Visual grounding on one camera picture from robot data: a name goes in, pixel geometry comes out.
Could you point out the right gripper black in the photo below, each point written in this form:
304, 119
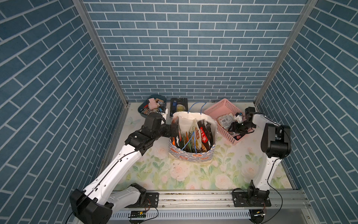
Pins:
234, 127

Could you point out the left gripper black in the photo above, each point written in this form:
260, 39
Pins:
167, 132

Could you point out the red fish seasoning packet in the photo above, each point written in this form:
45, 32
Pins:
176, 137

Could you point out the blue checkered paper bag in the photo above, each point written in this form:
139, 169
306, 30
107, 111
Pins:
185, 121

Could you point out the light green seasoning packet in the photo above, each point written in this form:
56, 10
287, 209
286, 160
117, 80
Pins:
196, 143

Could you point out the dark green seasoning packet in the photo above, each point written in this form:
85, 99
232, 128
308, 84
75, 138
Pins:
210, 134

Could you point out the black seasoning packet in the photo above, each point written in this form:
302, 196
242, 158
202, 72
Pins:
206, 145

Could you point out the cream black fish packet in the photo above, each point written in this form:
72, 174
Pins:
225, 123

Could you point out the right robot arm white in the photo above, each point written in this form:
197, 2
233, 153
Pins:
275, 144

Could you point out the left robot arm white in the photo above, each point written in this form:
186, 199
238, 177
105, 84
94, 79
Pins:
96, 203

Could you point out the pink perforated plastic basket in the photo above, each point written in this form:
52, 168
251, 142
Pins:
221, 108

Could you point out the dark teal plastic bin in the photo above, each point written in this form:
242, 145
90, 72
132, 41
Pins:
162, 105

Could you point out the floral table mat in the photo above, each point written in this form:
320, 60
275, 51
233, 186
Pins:
231, 167

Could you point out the green circuit board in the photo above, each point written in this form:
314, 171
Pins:
137, 214

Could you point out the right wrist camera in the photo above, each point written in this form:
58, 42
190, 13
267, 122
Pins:
246, 112

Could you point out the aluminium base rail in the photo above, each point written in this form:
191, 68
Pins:
282, 206

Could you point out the aluminium corner frame post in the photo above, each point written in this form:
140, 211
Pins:
84, 15

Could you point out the right aluminium corner post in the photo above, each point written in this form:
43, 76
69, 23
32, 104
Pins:
306, 11

